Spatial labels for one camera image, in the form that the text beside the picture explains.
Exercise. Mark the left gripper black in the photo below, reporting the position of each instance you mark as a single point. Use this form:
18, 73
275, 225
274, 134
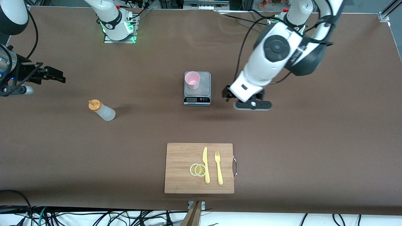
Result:
225, 93

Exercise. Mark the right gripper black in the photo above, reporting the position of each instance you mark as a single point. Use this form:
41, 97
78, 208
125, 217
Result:
21, 75

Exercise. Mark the pink plastic cup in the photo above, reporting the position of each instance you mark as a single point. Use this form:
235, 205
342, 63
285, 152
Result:
192, 80

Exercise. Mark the translucent sauce bottle orange cap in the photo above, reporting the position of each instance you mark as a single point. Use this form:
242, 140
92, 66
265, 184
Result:
105, 113

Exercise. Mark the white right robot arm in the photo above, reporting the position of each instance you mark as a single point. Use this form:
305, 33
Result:
110, 18

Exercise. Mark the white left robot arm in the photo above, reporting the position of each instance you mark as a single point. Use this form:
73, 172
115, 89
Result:
260, 69

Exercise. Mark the silver digital kitchen scale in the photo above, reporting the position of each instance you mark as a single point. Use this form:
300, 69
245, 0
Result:
205, 81

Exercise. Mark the yellow plastic knife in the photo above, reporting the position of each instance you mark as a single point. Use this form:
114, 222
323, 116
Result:
204, 157

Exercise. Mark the brown table cover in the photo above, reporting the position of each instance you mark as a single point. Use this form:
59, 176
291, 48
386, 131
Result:
282, 141

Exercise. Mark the wooden cutting board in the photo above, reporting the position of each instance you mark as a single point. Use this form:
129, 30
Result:
182, 157

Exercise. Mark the yellow plastic fork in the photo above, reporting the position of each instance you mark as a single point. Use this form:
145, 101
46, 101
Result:
220, 172

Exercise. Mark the lemon slice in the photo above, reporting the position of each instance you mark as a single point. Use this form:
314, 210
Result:
200, 170
192, 169

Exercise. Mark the white power strip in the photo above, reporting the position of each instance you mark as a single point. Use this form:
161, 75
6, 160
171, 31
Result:
205, 7

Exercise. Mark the wooden beam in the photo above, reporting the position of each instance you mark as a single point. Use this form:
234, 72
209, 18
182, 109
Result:
193, 216

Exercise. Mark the aluminium frame profile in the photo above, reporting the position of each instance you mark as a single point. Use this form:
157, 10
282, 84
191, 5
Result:
384, 15
31, 3

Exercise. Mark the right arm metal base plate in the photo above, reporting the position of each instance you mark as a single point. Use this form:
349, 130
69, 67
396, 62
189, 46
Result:
108, 41

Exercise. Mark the metal bracket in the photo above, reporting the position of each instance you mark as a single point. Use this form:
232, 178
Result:
203, 205

